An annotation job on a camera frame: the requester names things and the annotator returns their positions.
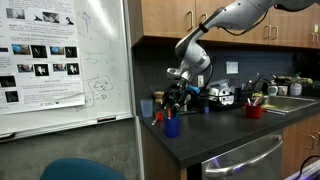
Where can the orange marker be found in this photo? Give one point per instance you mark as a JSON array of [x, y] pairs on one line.
[[168, 113]]

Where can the wooden lower cabinet door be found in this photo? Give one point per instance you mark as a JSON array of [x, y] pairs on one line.
[[295, 150]]

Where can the white soap bottle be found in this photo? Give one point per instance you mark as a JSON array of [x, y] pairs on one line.
[[273, 89]]

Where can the wall outlet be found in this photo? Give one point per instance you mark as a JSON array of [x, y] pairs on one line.
[[200, 81]]

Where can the red measuring scoop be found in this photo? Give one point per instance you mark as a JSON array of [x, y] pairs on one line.
[[158, 116]]

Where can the small dark blue cup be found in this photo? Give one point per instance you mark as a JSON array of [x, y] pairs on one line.
[[205, 106]]

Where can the white wall note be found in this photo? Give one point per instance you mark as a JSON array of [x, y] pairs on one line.
[[232, 67]]

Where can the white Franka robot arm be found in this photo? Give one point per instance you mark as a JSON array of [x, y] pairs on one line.
[[233, 15]]

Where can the stainless steel sink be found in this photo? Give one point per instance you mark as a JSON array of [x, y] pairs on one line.
[[293, 101]]

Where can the black whiteboard marker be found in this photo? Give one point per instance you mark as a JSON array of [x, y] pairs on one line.
[[6, 136]]

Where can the yellow green elongated object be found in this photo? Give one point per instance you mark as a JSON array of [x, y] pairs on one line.
[[296, 80]]

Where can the dark red whiteboard eraser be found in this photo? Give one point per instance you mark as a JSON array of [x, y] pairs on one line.
[[106, 118]]

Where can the white round disc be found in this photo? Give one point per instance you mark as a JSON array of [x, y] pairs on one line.
[[221, 95]]

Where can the round grey soap dispenser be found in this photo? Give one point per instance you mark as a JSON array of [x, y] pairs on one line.
[[295, 87]]

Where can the white marker red cap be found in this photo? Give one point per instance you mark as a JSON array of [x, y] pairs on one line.
[[256, 101], [276, 112]]

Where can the blue plastic cup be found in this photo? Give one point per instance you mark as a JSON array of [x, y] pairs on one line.
[[172, 127]]

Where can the wooden upper cabinet door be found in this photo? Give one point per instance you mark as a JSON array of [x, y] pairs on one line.
[[293, 30], [213, 35], [166, 18]]

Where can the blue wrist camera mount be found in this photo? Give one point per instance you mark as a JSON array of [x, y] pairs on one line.
[[193, 89]]

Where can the stainless steel dishwasher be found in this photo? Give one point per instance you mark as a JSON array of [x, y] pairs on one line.
[[246, 160]]

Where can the blue chair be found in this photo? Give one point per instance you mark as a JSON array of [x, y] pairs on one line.
[[80, 170]]

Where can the wide wooden cabinet door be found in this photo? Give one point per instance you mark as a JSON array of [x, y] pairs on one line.
[[253, 36]]

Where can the red plastic cup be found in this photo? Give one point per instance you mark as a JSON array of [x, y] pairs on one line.
[[253, 111]]

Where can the small white cup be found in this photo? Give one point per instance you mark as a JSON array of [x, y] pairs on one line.
[[282, 90]]

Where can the whiteboard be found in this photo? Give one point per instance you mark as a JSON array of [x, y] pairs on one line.
[[103, 66]]

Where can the pale blue plastic container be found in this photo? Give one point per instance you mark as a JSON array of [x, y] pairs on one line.
[[220, 83]]

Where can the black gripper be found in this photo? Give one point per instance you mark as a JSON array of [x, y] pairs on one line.
[[180, 88]]

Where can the silver sink faucet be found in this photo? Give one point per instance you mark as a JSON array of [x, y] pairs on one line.
[[259, 81]]

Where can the yellow green scrub pad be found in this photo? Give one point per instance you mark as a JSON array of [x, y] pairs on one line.
[[270, 106]]

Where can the translucent pale blue cup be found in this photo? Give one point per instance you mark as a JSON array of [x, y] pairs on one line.
[[146, 108]]

